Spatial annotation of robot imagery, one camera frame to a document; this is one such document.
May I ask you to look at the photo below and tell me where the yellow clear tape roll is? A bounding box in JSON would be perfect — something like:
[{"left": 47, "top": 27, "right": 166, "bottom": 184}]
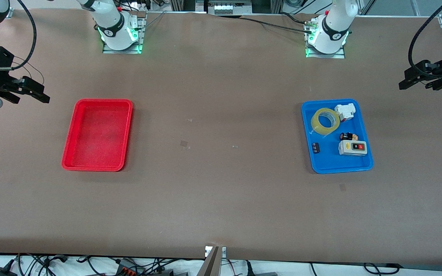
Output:
[{"left": 310, "top": 108, "right": 340, "bottom": 135}]

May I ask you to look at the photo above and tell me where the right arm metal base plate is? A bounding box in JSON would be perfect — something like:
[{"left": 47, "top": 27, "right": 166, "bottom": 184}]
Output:
[{"left": 102, "top": 11, "right": 147, "bottom": 54}]

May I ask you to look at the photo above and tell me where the thin black wire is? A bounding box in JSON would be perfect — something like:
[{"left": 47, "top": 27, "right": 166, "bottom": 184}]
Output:
[{"left": 13, "top": 56, "right": 45, "bottom": 85}]

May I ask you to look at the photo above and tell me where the black cable on table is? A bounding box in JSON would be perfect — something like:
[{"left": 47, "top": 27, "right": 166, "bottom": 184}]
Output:
[{"left": 240, "top": 16, "right": 315, "bottom": 34}]

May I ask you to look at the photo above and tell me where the white circuit breaker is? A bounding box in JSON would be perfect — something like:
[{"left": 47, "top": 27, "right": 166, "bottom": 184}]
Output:
[{"left": 334, "top": 103, "right": 356, "bottom": 122}]

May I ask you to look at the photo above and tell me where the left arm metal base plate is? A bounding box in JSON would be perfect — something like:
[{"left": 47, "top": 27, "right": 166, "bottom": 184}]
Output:
[{"left": 305, "top": 21, "right": 346, "bottom": 59}]

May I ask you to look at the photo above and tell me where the orange black connector box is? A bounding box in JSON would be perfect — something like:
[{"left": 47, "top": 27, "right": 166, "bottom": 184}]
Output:
[{"left": 115, "top": 259, "right": 145, "bottom": 276}]

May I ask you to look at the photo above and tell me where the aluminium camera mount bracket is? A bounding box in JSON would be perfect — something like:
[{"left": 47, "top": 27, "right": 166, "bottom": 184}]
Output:
[{"left": 197, "top": 245, "right": 228, "bottom": 276}]

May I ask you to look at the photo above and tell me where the blue plastic tray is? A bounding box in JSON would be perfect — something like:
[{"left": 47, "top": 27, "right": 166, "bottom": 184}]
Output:
[{"left": 301, "top": 99, "right": 374, "bottom": 174}]

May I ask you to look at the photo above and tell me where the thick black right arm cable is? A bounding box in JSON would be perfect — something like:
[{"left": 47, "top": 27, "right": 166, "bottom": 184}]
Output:
[{"left": 0, "top": 0, "right": 38, "bottom": 71}]

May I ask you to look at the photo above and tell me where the grey on-off switch box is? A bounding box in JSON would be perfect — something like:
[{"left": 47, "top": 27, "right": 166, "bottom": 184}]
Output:
[{"left": 338, "top": 140, "right": 368, "bottom": 156}]

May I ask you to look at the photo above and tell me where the white power strip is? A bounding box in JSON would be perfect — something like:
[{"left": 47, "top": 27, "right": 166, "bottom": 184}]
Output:
[{"left": 207, "top": 2, "right": 252, "bottom": 15}]

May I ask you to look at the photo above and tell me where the red plastic tray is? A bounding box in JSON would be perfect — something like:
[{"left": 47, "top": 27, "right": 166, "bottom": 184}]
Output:
[{"left": 61, "top": 99, "right": 134, "bottom": 172}]

